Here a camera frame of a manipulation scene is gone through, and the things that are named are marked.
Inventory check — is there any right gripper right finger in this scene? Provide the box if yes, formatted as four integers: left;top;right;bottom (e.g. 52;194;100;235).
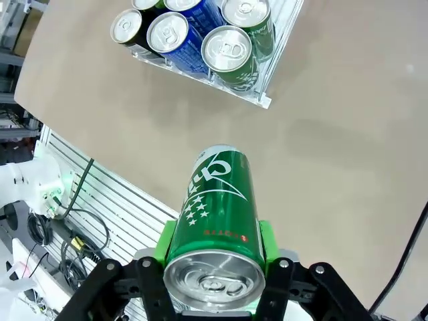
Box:
257;219;374;321

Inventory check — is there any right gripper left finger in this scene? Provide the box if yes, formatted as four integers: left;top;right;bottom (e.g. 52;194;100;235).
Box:
58;220;178;321

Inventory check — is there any green soda can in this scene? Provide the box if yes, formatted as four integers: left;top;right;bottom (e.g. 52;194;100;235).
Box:
163;144;267;307
200;25;261;93
221;0;277;63

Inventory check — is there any black energy drink can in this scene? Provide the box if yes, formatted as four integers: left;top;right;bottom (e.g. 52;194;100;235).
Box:
109;8;158;56
131;0;167;13

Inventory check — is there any clear acrylic can dispenser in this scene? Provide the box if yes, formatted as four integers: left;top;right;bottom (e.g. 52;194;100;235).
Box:
128;0;305;110

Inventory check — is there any blue beverage can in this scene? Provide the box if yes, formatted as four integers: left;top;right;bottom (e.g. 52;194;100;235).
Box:
163;0;227;27
146;11;210;76

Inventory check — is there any aluminium slotted base plate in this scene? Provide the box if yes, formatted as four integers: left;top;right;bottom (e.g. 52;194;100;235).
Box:
31;123;181;321

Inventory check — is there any dark green cable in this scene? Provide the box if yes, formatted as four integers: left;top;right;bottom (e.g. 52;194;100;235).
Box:
49;157;96;220

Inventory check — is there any black cable bundle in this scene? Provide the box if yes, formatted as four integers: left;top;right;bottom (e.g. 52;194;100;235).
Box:
26;209;111;288

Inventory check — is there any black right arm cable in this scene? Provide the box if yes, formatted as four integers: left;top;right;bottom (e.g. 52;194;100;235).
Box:
369;200;428;314

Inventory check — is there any aluminium frame rack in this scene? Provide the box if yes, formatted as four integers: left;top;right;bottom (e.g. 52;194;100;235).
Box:
0;0;43;130

